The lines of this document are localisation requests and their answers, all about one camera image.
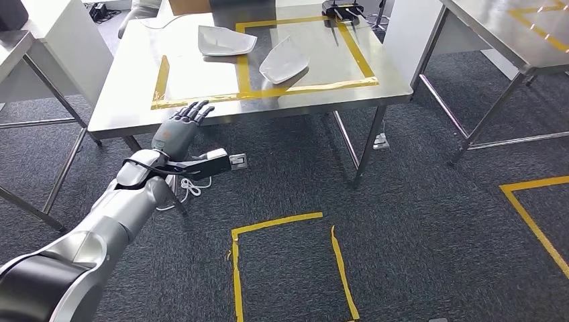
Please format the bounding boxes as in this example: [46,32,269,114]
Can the coiled white cable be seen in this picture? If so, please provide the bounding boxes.
[155,175,214,213]

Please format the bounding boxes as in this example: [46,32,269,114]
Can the person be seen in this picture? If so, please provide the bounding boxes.
[117,0,164,40]

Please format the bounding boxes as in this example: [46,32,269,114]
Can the white curved plastic part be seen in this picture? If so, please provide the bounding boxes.
[258,35,311,85]

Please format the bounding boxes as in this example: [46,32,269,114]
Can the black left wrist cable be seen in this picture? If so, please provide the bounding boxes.
[122,158,192,177]

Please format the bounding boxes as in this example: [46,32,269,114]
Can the black box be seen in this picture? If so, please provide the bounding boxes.
[0,0,30,32]

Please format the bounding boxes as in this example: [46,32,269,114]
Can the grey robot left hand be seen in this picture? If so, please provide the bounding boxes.
[151,99,216,162]

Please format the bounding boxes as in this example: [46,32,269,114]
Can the white curved part orange writing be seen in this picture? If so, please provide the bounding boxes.
[197,25,259,57]

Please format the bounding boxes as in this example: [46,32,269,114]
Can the black left wrist camera bracket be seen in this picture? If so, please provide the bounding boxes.
[166,153,234,182]

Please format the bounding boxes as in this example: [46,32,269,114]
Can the steel frame table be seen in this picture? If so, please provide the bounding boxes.
[411,0,569,168]
[0,30,104,233]

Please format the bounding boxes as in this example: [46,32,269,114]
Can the black battery chargers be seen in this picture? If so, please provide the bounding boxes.
[88,1,121,24]

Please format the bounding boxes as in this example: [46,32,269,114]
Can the dark grey object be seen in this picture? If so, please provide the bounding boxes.
[321,0,366,23]

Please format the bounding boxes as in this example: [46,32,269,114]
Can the thin white cable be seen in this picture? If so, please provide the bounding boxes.
[141,13,188,31]

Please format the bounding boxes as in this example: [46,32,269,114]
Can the white panel table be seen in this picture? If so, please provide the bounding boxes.
[0,0,115,109]
[382,0,520,85]

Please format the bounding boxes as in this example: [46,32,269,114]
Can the brown cardboard box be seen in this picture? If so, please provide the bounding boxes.
[168,0,213,17]

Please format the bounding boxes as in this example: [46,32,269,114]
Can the stainless steel workbench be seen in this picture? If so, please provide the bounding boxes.
[87,0,414,218]

